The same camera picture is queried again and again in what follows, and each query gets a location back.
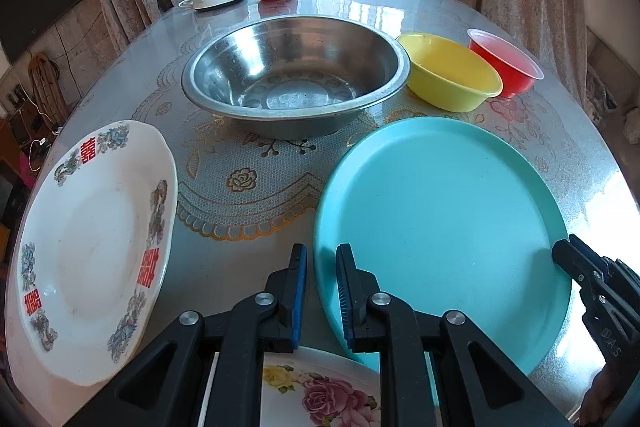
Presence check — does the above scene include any white plate with rose print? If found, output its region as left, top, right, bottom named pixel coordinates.
left=198, top=345, right=386, bottom=427

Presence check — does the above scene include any white charger cable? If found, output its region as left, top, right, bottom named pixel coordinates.
left=19, top=95, right=64, bottom=172

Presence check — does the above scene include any lace tablecloth with gold flowers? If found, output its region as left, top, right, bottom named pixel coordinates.
left=43, top=0, right=639, bottom=336

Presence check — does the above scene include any white plate with red characters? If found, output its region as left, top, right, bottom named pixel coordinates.
left=14, top=120, right=178, bottom=387

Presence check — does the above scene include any yellow plastic bowl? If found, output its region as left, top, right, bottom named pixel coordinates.
left=397, top=32, right=503, bottom=113

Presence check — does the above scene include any stainless steel bowl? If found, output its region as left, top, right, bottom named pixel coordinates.
left=181, top=15, right=410, bottom=140

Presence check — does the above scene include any red plastic bowl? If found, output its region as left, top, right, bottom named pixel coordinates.
left=468, top=28, right=544, bottom=98

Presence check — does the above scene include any teal round plate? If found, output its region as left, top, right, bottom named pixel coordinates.
left=314, top=117, right=570, bottom=373

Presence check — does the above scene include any wooden chair at wall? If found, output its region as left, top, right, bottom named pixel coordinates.
left=28, top=52, right=70, bottom=126

